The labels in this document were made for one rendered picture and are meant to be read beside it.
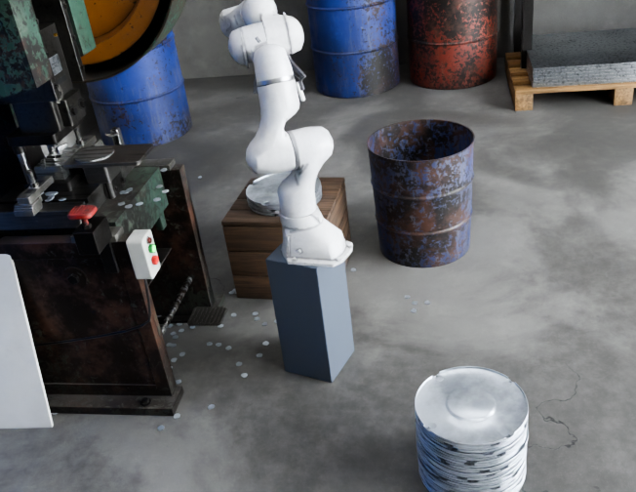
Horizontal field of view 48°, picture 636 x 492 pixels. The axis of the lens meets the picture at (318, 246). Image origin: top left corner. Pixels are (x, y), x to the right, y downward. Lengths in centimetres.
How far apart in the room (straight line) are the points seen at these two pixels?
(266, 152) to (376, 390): 85
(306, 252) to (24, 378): 99
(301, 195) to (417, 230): 84
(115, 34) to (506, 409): 168
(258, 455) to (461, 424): 64
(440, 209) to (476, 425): 111
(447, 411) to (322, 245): 60
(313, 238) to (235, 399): 62
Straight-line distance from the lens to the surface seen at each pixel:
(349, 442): 220
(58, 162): 235
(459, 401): 195
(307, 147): 203
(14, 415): 258
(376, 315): 266
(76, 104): 230
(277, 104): 201
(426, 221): 279
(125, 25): 252
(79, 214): 201
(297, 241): 214
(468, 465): 191
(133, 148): 231
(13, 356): 247
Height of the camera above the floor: 158
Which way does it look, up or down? 30 degrees down
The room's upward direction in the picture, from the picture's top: 8 degrees counter-clockwise
